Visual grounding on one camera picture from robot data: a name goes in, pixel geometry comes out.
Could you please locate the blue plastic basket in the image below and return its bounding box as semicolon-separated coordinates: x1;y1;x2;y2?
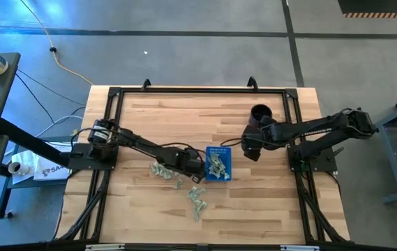
204;146;233;183

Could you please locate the white printed paper bag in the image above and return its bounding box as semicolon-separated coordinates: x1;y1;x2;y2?
11;141;73;185

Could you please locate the white pipe fitting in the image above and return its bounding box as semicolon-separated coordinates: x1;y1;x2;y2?
8;161;31;176

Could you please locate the white floor cable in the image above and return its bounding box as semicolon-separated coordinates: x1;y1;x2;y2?
35;114;84;139

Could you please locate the white strip label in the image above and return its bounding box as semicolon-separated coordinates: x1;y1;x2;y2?
85;244;126;251
280;244;320;251

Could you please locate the black aluminium table frame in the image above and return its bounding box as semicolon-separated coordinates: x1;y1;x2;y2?
54;85;352;245

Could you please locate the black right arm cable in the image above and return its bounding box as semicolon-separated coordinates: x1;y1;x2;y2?
220;137;245;147

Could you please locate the black floor cable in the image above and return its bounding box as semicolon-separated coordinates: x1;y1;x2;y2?
15;73;55;124
15;68;87;107

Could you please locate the black clamp lever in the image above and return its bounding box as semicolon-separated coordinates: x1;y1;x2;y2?
326;146;345;162

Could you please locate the black mat hazard stripe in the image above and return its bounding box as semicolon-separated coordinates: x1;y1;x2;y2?
337;0;397;19

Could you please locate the blue desk leg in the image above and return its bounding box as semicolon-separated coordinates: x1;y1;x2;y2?
0;174;20;220

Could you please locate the dark blue enamel mug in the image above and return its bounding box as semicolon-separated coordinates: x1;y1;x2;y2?
248;103;274;128

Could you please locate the yellow power cable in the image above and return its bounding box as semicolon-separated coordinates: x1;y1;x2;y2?
19;0;95;86

